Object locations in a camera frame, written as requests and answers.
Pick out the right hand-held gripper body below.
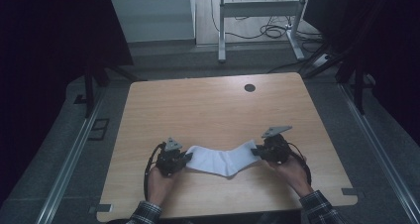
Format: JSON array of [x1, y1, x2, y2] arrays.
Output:
[[258, 125, 294, 166]]

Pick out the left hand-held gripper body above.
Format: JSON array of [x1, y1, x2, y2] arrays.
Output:
[[154, 137, 188, 177]]

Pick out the white sock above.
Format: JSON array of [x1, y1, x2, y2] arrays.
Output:
[[185, 138, 263, 178]]

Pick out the person's left hand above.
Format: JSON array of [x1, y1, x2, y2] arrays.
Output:
[[146, 166, 185, 207]]

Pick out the person's right hand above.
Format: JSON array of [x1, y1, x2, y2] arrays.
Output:
[[262, 154, 315, 199]]

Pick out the grey tape strip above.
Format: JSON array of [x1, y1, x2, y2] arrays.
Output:
[[341, 187, 367, 199]]

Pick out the white power strip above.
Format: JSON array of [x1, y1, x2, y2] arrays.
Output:
[[311, 53, 333, 68]]

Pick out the black metal stand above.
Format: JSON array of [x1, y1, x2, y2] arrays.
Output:
[[73, 61, 140, 119], [301, 42, 377, 116]]

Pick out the white cabinet panel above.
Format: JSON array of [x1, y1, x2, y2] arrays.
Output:
[[109, 0, 196, 44]]

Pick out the left hand-held gripper black cable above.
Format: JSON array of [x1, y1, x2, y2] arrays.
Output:
[[143, 142, 166, 202]]

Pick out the hand-held gripper black cable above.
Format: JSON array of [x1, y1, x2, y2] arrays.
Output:
[[143, 142, 166, 202], [286, 142, 313, 186]]

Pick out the right hand-held gripper black cable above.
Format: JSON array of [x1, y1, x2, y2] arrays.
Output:
[[286, 142, 313, 186]]

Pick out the black floor frame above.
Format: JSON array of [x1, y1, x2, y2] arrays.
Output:
[[87, 117, 111, 142]]

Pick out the aluminium floor rail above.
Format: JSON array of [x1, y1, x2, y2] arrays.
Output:
[[34, 88, 108, 224], [337, 83, 420, 223]]

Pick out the black cables on floor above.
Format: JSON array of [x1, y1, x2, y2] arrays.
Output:
[[210, 0, 326, 74]]

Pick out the white metal desk frame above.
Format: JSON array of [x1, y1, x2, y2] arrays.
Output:
[[217, 0, 312, 64]]

